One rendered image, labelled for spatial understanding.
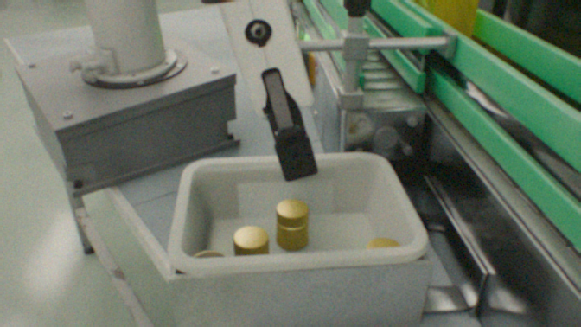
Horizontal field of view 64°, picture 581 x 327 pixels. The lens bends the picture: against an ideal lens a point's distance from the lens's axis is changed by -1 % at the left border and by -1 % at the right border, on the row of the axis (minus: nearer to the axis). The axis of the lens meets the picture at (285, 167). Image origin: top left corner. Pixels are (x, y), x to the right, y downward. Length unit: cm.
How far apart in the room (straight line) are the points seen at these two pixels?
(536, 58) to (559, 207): 21
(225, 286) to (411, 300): 17
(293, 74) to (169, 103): 32
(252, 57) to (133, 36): 35
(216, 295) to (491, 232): 24
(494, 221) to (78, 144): 48
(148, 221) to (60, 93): 23
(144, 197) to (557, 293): 47
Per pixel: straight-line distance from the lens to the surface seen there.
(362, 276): 41
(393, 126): 55
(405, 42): 53
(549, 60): 53
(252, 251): 44
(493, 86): 47
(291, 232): 48
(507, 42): 60
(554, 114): 39
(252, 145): 74
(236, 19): 36
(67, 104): 68
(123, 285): 133
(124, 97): 67
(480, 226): 46
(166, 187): 65
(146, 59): 71
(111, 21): 69
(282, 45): 36
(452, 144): 50
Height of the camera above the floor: 110
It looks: 31 degrees down
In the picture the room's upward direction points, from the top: straight up
